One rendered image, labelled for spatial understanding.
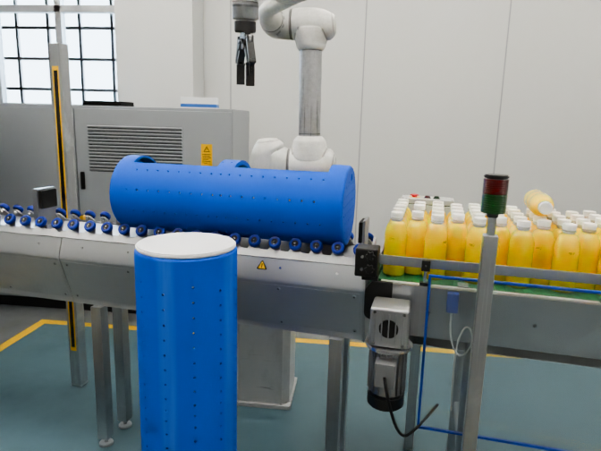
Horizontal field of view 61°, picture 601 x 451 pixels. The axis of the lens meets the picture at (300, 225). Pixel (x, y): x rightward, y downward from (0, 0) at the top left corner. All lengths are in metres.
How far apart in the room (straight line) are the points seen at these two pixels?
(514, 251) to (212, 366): 0.95
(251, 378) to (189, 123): 1.71
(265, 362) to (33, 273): 1.10
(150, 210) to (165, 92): 2.70
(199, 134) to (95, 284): 1.55
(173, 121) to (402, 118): 2.01
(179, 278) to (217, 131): 2.14
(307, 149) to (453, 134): 2.47
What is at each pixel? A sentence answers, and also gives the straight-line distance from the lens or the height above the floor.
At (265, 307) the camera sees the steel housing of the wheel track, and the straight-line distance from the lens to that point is 1.89.
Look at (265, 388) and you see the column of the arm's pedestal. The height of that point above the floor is 0.10.
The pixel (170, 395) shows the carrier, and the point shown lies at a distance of 1.51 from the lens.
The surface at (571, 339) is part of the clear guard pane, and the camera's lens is 1.66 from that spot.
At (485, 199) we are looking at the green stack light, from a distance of 1.41.
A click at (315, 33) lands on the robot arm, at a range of 2.36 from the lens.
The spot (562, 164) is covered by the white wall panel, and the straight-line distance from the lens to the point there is 4.87.
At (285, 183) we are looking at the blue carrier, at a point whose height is 1.17.
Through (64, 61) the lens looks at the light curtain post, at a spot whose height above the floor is 1.62.
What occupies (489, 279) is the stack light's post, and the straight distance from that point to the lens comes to 1.46.
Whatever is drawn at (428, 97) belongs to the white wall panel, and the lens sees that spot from 4.59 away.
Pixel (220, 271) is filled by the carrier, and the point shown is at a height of 0.98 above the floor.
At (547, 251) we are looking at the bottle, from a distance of 1.72.
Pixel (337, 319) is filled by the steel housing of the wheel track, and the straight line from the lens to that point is 1.83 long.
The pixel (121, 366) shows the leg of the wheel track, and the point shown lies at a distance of 2.47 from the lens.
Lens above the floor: 1.38
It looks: 11 degrees down
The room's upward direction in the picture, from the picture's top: 2 degrees clockwise
